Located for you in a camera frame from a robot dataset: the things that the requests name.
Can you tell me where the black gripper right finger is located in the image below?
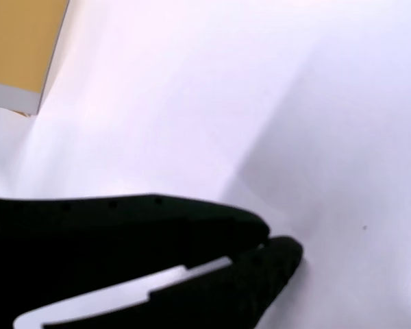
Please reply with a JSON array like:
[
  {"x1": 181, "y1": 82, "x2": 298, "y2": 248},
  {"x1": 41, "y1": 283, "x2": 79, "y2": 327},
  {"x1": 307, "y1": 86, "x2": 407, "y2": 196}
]
[{"x1": 42, "y1": 235, "x2": 305, "y2": 329}]

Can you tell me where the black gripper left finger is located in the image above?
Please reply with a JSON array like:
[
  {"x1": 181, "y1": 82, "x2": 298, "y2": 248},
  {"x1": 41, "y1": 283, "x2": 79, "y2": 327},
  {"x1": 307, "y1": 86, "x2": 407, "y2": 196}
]
[{"x1": 0, "y1": 193, "x2": 271, "y2": 329}]

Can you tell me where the yellow square tray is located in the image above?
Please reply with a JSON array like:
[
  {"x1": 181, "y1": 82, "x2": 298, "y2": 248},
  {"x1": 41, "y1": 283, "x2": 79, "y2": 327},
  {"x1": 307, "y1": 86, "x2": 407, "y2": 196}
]
[{"x1": 0, "y1": 0, "x2": 71, "y2": 116}]

